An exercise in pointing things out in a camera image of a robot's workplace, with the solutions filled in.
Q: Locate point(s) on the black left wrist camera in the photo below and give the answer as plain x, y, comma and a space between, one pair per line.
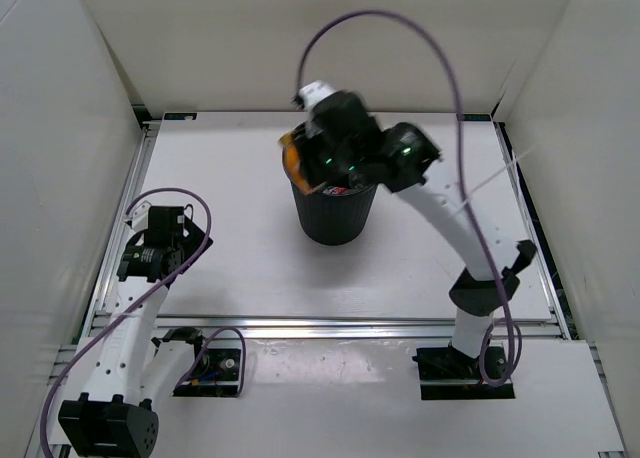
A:
165, 226

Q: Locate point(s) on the orange juice bottle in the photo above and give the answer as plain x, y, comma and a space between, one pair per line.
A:
291, 163

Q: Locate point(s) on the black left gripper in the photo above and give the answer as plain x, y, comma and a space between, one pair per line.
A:
193, 241

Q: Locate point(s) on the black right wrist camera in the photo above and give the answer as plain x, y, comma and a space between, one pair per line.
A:
340, 115

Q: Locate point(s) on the aluminium table edge rail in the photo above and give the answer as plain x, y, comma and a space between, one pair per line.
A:
299, 328

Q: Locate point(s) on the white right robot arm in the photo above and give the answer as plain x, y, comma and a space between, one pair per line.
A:
411, 166

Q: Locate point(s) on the black ribbed waste bin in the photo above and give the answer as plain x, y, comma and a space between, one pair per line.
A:
333, 220

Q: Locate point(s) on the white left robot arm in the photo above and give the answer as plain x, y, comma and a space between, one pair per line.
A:
114, 413

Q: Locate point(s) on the red label plastic bottle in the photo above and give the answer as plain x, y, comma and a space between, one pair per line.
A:
336, 191

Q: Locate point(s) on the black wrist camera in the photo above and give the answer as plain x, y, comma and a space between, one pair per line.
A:
165, 226
340, 115

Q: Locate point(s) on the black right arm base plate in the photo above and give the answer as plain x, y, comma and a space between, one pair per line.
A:
448, 375

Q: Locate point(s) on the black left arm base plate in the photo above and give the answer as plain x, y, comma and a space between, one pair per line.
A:
217, 376

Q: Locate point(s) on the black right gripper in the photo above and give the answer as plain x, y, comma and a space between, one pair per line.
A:
309, 140

